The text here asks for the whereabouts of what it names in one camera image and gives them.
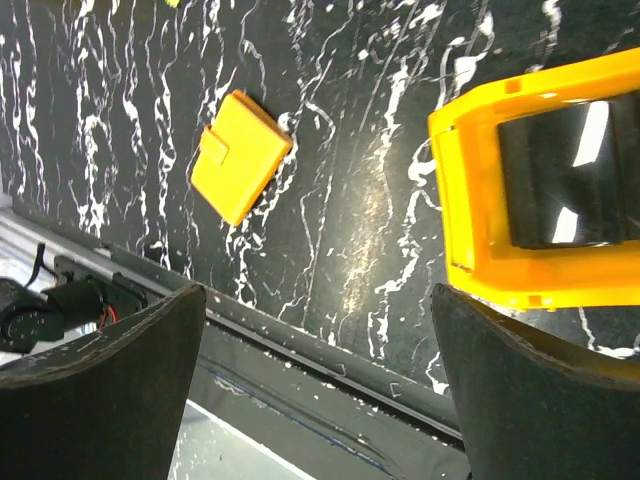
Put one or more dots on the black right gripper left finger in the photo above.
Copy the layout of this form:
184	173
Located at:
107	405

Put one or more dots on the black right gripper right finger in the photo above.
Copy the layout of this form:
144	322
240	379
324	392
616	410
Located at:
531	405

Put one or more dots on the black credit cards stack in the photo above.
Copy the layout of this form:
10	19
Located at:
572	175

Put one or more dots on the orange leather card holder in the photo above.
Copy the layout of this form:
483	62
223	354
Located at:
239	154

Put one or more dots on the black motor with wires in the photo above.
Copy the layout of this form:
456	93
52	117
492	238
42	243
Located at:
56	300

